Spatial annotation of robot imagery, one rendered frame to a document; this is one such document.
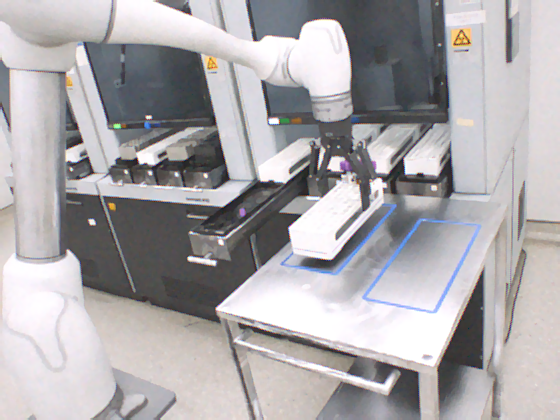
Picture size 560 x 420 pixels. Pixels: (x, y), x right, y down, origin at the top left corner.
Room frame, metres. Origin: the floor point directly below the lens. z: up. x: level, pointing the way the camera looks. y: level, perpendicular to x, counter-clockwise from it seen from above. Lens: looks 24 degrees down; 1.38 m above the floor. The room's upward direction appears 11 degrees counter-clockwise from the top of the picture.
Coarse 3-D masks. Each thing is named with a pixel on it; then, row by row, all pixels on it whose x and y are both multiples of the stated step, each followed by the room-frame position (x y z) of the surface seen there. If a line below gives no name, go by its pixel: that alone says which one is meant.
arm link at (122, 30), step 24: (120, 0) 0.85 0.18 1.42; (144, 0) 0.89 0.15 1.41; (120, 24) 0.85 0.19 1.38; (144, 24) 0.87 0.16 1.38; (168, 24) 0.90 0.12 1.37; (192, 24) 0.93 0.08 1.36; (192, 48) 0.96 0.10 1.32; (216, 48) 1.01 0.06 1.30; (240, 48) 1.10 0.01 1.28; (264, 48) 1.16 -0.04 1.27; (288, 48) 1.16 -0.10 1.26; (264, 72) 1.16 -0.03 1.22
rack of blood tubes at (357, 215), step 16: (352, 176) 1.20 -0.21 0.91; (336, 192) 1.12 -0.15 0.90; (352, 192) 1.10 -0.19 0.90; (320, 208) 1.05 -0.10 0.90; (336, 208) 1.03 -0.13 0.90; (352, 208) 1.01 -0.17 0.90; (304, 224) 0.98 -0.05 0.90; (320, 224) 0.97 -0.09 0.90; (336, 224) 0.95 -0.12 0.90; (352, 224) 1.01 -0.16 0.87; (304, 240) 0.95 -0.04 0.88; (320, 240) 0.92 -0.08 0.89; (336, 240) 0.98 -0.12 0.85; (320, 256) 0.93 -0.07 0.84
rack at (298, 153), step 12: (300, 144) 1.70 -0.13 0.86; (276, 156) 1.61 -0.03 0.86; (288, 156) 1.59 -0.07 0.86; (300, 156) 1.57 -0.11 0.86; (264, 168) 1.52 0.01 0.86; (276, 168) 1.49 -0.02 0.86; (288, 168) 1.51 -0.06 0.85; (300, 168) 1.56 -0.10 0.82; (264, 180) 1.53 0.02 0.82; (276, 180) 1.50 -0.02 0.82
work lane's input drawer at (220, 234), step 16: (304, 176) 1.54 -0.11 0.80; (256, 192) 1.48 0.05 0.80; (272, 192) 1.45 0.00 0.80; (288, 192) 1.45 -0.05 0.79; (224, 208) 1.38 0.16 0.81; (240, 208) 1.38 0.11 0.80; (256, 208) 1.33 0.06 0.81; (272, 208) 1.37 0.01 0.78; (208, 224) 1.31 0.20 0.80; (224, 224) 1.28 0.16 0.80; (240, 224) 1.26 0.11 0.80; (256, 224) 1.30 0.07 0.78; (192, 240) 1.26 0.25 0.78; (208, 240) 1.22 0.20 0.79; (224, 240) 1.19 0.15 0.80; (240, 240) 1.23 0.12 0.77; (208, 256) 1.21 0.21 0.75; (224, 256) 1.20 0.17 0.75
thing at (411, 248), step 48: (384, 240) 0.98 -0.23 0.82; (432, 240) 0.94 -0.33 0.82; (480, 240) 0.90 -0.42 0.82; (240, 288) 0.90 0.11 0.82; (288, 288) 0.87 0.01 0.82; (336, 288) 0.83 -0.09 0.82; (384, 288) 0.80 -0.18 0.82; (432, 288) 0.77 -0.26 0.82; (240, 336) 0.79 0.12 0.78; (288, 336) 0.74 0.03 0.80; (336, 336) 0.69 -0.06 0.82; (384, 336) 0.66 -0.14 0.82; (432, 336) 0.64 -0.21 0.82; (240, 384) 0.84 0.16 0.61; (384, 384) 0.59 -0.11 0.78; (432, 384) 0.57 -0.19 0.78; (480, 384) 1.01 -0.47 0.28
